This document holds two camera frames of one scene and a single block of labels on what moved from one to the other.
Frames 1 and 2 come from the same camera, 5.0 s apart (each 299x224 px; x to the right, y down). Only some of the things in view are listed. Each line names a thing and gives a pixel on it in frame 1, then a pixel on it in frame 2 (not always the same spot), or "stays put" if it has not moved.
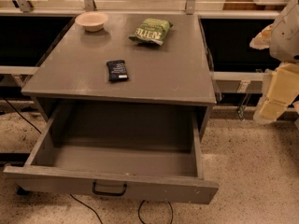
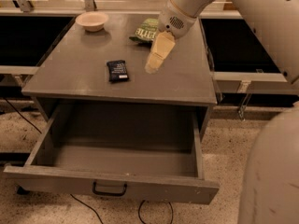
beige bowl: [92, 21] stays put
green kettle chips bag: [152, 30] stays put
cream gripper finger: [282, 88] → [161, 49]
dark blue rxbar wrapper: [117, 71] stays put
